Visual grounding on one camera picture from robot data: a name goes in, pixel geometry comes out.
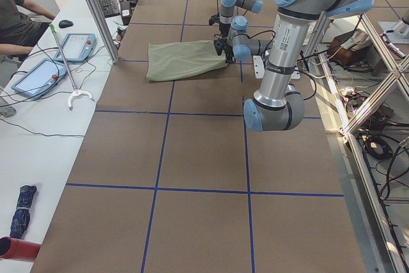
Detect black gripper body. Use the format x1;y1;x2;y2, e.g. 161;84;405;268
220;38;236;63
219;22;231;37

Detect olive green long-sleeve shirt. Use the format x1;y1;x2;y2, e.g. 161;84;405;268
146;40;228;82

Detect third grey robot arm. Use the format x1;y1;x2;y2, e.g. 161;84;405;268
378;11;408;44

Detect black power adapter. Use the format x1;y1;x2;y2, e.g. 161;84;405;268
120;0;132;26

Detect black keyboard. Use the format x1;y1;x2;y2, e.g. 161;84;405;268
98;0;120;18

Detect far teach pendant tablet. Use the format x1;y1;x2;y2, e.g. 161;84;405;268
58;33;96;63

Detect teach pendant tablet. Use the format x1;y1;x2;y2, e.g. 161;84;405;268
58;33;96;63
12;59;67;98

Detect reacher grabber stick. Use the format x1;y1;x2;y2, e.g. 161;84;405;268
49;24;94;110

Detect black computer mouse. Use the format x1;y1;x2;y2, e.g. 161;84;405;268
58;19;73;29

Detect near teach pendant tablet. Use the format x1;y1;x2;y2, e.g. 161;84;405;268
12;59;67;98

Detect seated person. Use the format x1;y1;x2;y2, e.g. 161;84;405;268
1;0;56;59

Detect clear water bottle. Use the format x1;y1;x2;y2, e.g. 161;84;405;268
0;97;17;118

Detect folded dark blue umbrella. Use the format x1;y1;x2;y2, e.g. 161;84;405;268
10;185;37;239

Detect red cylinder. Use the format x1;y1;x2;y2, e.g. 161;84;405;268
1;237;42;262

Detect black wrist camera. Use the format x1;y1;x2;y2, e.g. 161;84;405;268
208;13;220;26
213;38;224;56

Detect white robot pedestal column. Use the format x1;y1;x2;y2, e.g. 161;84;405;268
252;56;301;80

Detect brown box with cables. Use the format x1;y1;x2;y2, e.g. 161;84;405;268
327;29;372;66

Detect aluminium frame post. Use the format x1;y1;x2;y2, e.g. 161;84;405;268
85;0;119;64

